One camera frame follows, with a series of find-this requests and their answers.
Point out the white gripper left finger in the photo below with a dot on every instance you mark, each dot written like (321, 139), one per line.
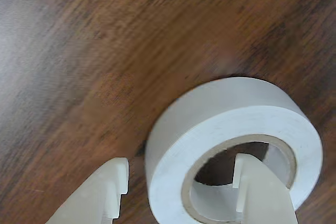
(99, 195)

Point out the white tape roll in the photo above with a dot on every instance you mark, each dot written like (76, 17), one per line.
(183, 129)

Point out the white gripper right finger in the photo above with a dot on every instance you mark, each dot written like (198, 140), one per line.
(262, 197)

